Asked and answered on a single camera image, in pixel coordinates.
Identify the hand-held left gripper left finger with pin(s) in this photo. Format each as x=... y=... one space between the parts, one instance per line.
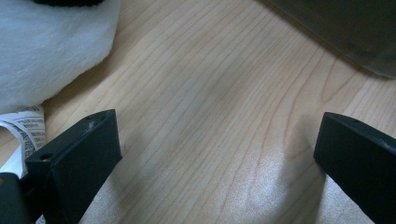
x=77 y=168

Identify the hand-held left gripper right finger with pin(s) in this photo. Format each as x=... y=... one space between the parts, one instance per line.
x=361 y=165

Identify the panda plush toy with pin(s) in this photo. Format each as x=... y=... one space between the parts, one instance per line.
x=46 y=53

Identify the clear grey storage box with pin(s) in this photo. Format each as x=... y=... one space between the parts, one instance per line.
x=351 y=28

